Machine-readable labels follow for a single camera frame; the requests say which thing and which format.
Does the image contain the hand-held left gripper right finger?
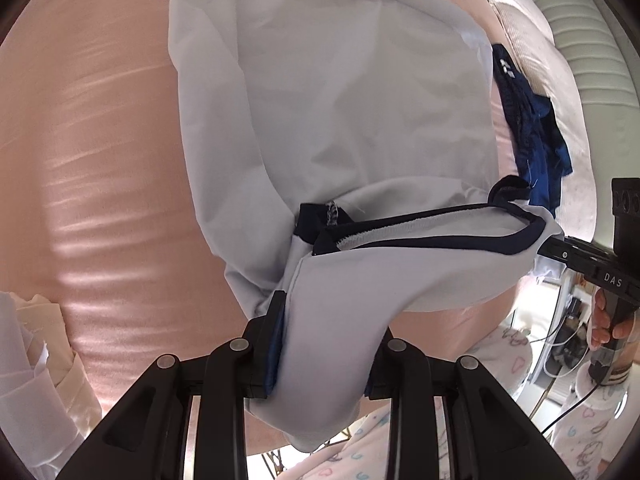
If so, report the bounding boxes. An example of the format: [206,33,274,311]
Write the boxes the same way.
[362,330,576,480]

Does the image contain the white folded garment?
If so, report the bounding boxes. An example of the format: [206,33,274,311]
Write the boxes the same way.
[0,290,76,471]

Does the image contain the white shirt with navy trim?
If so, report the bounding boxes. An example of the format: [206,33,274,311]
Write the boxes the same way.
[169,0,566,453]

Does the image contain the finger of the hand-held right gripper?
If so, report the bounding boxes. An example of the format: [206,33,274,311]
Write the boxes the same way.
[537,236,618,283]

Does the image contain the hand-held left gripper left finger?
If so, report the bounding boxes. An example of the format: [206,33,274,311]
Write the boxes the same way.
[55,290,288,480]

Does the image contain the cream folded garment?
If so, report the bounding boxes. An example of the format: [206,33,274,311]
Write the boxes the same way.
[15,292,103,456]

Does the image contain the pink round bed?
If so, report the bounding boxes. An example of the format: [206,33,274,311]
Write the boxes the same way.
[0,0,601,456]

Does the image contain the person's right hand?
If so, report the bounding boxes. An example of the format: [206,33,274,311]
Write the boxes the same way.
[590,287,640,352]

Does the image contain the white nightstand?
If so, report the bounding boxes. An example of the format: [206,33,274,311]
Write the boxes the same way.
[515,280,596,401]

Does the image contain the navy blue shorts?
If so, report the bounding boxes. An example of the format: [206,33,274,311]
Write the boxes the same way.
[491,42,573,216]

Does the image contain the black cable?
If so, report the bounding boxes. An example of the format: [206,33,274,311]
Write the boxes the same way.
[540,380,601,433]

